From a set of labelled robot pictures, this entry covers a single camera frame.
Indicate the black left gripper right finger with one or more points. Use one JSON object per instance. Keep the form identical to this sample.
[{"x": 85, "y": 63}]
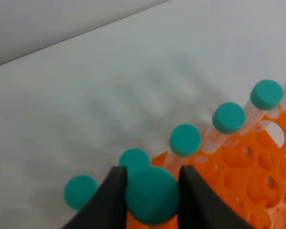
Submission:
[{"x": 201, "y": 208}]

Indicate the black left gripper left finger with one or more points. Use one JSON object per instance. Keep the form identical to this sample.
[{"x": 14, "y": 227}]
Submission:
[{"x": 107, "y": 208}]

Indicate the green capped test tube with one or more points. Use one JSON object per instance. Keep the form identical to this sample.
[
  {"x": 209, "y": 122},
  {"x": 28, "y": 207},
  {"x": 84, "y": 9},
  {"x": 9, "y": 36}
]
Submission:
[{"x": 152, "y": 196}]

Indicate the orange plastic test tube rack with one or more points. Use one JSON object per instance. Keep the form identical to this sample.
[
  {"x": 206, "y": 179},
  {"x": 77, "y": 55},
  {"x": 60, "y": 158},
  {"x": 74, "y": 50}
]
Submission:
[{"x": 250, "y": 178}]

